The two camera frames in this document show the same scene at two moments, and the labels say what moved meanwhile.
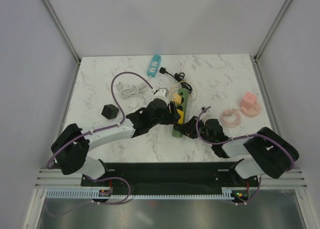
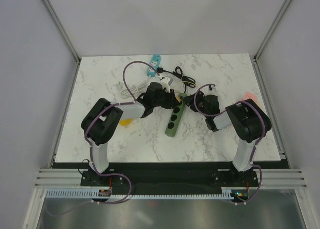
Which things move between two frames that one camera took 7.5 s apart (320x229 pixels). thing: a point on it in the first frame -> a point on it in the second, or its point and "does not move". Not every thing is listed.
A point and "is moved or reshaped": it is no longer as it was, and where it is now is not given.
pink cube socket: x=249 y=99 does not move
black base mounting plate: x=177 y=176 does not move
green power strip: x=184 y=92 is moved or reshaped
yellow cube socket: x=181 y=120 is moved or reshaped
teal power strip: x=154 y=65 does not move
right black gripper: x=188 y=128 -> x=189 y=102
